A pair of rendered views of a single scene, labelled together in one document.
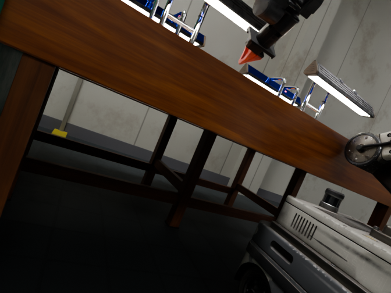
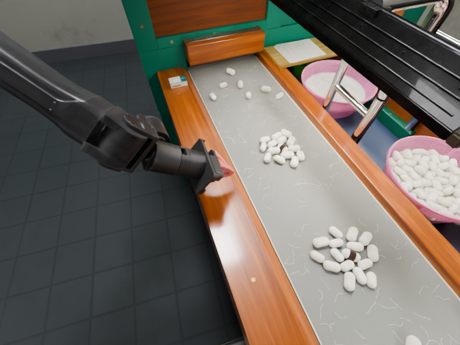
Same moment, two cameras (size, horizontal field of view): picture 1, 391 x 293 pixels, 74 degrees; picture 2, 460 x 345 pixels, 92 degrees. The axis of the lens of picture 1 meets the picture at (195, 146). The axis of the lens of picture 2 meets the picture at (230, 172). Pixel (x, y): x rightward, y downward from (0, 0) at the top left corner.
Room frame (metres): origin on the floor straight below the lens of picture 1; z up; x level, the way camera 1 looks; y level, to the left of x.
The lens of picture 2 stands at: (0.89, -0.32, 1.25)
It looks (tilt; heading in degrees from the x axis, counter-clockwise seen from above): 56 degrees down; 100
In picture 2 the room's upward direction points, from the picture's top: straight up
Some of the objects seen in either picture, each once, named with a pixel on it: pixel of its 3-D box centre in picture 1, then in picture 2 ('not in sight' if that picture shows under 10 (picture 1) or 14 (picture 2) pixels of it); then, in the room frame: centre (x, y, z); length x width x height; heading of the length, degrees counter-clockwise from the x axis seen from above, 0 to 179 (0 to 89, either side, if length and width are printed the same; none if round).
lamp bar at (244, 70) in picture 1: (273, 86); not in sight; (1.98, -0.37, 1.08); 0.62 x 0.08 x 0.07; 120
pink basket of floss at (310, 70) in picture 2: not in sight; (333, 90); (1.16, 0.47, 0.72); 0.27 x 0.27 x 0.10
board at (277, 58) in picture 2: not in sight; (306, 50); (1.05, 0.66, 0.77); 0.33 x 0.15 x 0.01; 30
